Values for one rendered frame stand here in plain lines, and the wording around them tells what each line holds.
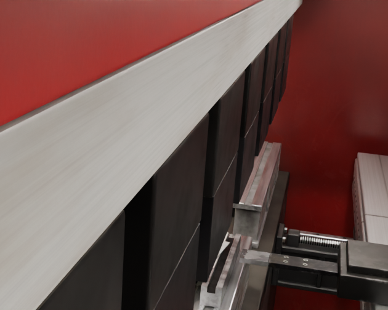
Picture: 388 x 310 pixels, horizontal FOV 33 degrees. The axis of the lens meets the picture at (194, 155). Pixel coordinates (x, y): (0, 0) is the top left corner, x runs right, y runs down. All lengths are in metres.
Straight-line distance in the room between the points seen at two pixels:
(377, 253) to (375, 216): 0.29
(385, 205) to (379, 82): 0.52
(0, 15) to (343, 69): 1.69
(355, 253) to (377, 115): 0.87
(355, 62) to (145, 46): 1.55
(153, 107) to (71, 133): 0.10
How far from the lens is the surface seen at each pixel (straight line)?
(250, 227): 1.38
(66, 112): 0.21
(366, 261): 1.01
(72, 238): 0.23
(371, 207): 1.38
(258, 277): 1.27
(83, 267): 0.25
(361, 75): 1.83
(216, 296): 0.96
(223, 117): 0.55
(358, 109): 1.85
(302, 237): 1.50
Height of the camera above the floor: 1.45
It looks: 17 degrees down
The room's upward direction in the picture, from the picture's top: 4 degrees clockwise
